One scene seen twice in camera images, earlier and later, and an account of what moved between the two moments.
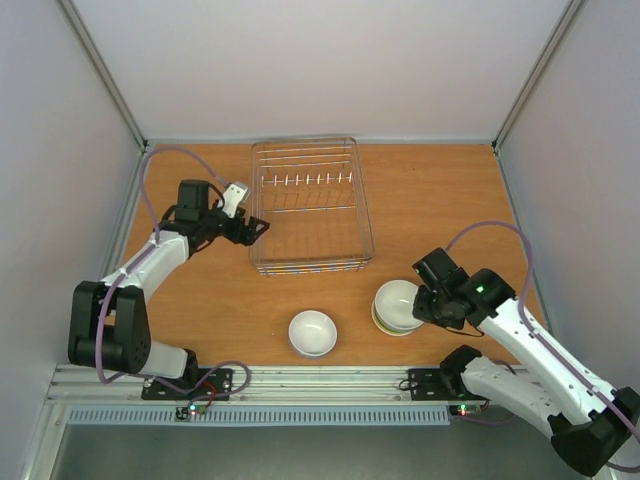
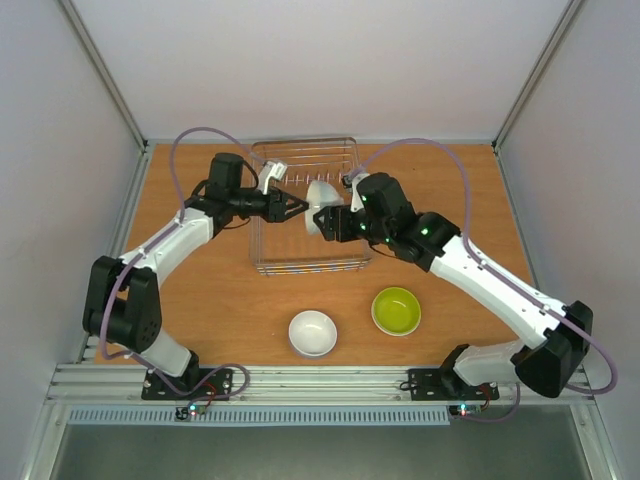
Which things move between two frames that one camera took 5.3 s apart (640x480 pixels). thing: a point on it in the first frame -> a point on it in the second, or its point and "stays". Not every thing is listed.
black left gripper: [238, 237] -> [276, 212]
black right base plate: [429, 384] stays
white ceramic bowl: [393, 305] -> [321, 194]
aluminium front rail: [261, 386] stays
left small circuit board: [184, 413] stays
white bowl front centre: [312, 333] stays
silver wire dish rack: [310, 192] stays
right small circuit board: [468, 409] stays
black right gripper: [427, 307] -> [339, 223]
